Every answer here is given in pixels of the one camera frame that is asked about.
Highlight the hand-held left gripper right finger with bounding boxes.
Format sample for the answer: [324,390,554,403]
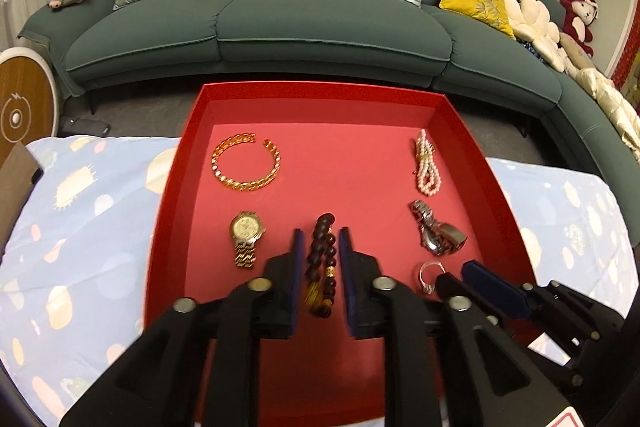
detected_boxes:
[338,227,576,427]

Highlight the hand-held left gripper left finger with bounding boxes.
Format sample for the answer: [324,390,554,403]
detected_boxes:
[59,228,307,427]

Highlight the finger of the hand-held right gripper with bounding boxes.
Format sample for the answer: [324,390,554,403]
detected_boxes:
[461,260,538,319]
[435,273,473,304]

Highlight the silver ring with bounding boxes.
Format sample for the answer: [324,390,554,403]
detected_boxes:
[418,260,446,294]

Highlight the dark bead bracelet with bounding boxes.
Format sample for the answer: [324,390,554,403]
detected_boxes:
[304,214,339,319]

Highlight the silver wristwatch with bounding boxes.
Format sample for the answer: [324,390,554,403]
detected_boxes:
[409,199,469,257]

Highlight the gold wristwatch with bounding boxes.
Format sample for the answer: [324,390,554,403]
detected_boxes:
[228,210,267,269]

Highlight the red cardboard box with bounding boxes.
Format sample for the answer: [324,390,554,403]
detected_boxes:
[144,80,544,427]

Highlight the pearl bracelet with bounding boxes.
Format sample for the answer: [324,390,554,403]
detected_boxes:
[413,130,444,196]

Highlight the gold chain bangle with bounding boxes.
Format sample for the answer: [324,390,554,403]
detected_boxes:
[210,134,282,193]

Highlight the blue planet print tablecloth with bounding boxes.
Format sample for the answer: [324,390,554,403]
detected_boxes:
[0,135,639,427]

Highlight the cream satin pillows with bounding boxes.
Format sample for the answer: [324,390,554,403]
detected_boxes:
[570,66,640,154]

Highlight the green sofa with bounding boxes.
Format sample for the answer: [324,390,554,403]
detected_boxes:
[16,0,640,195]

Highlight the small beige pillow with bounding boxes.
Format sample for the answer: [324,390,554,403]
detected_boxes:
[558,31,596,68]

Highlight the dark object on floor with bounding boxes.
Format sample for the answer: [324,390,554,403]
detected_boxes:
[59,116,111,138]

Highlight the white flower plush cushion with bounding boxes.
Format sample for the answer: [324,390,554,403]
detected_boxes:
[502,0,569,70]

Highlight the red plush monkey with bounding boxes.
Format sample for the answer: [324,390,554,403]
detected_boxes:
[559,0,601,60]

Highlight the brown cardboard box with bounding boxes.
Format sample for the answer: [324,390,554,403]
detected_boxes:
[0,141,44,259]

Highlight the round white wood-faced appliance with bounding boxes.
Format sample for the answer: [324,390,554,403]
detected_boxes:
[0,49,62,178]

